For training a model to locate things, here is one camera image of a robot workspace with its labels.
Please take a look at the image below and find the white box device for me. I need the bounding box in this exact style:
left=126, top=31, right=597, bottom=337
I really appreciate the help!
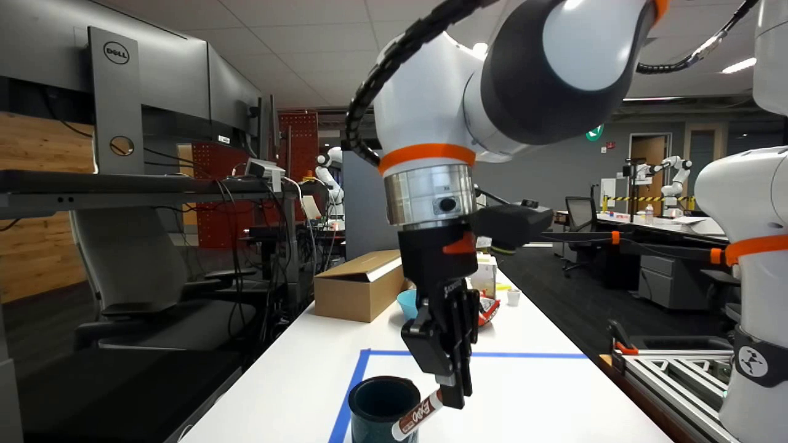
left=243, top=158, right=287, bottom=197

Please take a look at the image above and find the red partition panel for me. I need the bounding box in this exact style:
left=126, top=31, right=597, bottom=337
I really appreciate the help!
left=188, top=107, right=320, bottom=254

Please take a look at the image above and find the blue tape strip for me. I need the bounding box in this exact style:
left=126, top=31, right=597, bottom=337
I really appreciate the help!
left=328, top=348, right=373, bottom=443

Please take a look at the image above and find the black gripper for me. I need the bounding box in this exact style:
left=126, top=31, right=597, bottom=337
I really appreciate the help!
left=397, top=227, right=484, bottom=411

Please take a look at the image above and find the grey Dell monitor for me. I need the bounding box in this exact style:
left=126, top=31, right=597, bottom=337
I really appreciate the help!
left=86, top=23, right=208, bottom=180

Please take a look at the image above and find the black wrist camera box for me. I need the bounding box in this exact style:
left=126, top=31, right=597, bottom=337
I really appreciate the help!
left=467, top=204, right=555, bottom=250

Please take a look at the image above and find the grey desk shelf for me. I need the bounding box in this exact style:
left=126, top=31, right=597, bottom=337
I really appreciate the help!
left=0, top=169, right=277, bottom=222

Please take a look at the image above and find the white marker with orange cap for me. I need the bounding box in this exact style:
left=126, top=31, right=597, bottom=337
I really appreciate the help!
left=389, top=388, right=448, bottom=443

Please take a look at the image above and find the dark green mug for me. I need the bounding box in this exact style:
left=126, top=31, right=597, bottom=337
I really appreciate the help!
left=346, top=373, right=422, bottom=443

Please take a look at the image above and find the brown cardboard box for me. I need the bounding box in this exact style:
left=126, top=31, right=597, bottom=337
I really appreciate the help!
left=313, top=247, right=406, bottom=325

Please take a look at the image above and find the grey monitor without logo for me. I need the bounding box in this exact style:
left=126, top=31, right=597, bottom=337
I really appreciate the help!
left=204, top=43, right=265, bottom=158

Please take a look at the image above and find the aluminium rail frame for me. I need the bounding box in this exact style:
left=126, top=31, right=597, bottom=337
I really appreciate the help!
left=607, top=319, right=739, bottom=443

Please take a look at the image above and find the red small object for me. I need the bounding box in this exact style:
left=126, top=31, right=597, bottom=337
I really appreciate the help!
left=474, top=297, right=501, bottom=326

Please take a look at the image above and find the black corrugated cable conduit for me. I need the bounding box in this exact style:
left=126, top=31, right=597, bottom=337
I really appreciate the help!
left=339, top=0, right=495, bottom=166

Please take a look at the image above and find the white plastic bottle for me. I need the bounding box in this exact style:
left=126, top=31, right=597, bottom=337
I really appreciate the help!
left=470, top=250, right=499, bottom=302

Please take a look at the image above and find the light blue bowl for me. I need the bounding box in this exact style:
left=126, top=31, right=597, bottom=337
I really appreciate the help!
left=397, top=286, right=421, bottom=319

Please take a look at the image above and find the thin black cable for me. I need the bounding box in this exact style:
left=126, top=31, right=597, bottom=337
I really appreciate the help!
left=635, top=0, right=760, bottom=78

